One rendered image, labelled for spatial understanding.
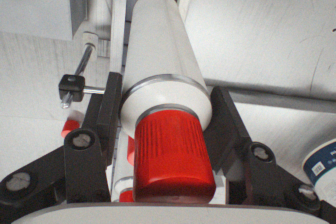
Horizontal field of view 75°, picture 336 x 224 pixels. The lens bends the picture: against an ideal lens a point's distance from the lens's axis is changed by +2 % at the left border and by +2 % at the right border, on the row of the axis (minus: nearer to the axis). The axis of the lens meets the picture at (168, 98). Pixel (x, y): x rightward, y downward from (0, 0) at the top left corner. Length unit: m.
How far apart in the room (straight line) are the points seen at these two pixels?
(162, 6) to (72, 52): 0.27
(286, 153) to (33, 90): 0.63
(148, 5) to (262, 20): 0.28
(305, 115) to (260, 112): 0.11
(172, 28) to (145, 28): 0.02
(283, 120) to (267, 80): 0.10
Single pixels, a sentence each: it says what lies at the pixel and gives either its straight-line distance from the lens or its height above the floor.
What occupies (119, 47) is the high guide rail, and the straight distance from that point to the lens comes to 0.27.
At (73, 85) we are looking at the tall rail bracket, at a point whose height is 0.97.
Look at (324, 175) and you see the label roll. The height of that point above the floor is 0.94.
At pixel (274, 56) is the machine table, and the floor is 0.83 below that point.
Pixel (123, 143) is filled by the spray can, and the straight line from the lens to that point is 0.37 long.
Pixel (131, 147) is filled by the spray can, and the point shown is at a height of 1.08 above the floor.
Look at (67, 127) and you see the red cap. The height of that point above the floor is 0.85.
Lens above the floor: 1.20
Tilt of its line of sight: 50 degrees down
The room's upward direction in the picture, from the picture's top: 173 degrees clockwise
